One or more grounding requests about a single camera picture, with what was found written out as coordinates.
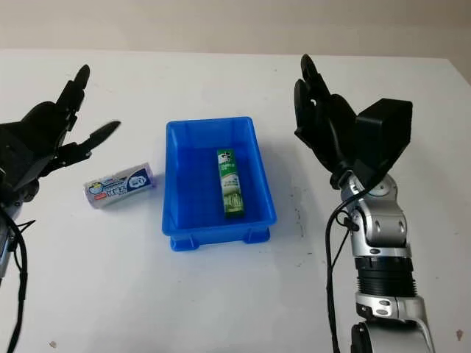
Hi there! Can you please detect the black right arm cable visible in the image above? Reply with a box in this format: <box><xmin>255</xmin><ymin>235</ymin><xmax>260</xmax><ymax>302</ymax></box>
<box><xmin>325</xmin><ymin>167</ymin><xmax>371</xmax><ymax>353</ymax></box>

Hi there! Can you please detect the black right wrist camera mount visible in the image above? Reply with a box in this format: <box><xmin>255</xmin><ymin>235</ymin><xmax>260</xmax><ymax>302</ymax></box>
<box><xmin>353</xmin><ymin>98</ymin><xmax>414</xmax><ymax>193</ymax></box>

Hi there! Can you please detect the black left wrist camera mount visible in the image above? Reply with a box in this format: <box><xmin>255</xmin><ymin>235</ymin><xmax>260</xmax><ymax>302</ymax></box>
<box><xmin>0</xmin><ymin>123</ymin><xmax>29</xmax><ymax>185</ymax></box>

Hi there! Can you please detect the blue plastic tray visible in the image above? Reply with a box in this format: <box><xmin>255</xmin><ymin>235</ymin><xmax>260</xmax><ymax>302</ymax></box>
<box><xmin>160</xmin><ymin>116</ymin><xmax>279</xmax><ymax>253</ymax></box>

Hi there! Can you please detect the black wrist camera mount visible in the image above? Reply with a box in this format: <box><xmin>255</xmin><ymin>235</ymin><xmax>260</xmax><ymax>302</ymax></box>
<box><xmin>353</xmin><ymin>98</ymin><xmax>414</xmax><ymax>193</ymax></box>
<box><xmin>0</xmin><ymin>123</ymin><xmax>29</xmax><ymax>185</ymax></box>

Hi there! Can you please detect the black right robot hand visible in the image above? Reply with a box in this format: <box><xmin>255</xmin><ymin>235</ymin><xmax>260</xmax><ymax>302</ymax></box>
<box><xmin>293</xmin><ymin>54</ymin><xmax>365</xmax><ymax>176</ymax></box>

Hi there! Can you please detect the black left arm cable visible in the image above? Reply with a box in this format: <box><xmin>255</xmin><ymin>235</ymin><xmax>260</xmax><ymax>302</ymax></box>
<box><xmin>0</xmin><ymin>205</ymin><xmax>38</xmax><ymax>353</ymax></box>

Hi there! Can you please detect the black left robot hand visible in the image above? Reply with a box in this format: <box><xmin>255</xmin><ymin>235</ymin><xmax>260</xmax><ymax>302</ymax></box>
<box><xmin>0</xmin><ymin>65</ymin><xmax>122</xmax><ymax>202</ymax></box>

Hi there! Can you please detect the green toothpaste box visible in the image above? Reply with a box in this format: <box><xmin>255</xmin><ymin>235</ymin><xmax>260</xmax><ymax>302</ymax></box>
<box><xmin>216</xmin><ymin>148</ymin><xmax>247</xmax><ymax>218</ymax></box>

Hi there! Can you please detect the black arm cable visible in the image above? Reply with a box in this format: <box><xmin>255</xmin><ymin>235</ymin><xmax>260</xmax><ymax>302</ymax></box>
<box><xmin>325</xmin><ymin>167</ymin><xmax>371</xmax><ymax>353</ymax></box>
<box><xmin>0</xmin><ymin>205</ymin><xmax>38</xmax><ymax>353</ymax></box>

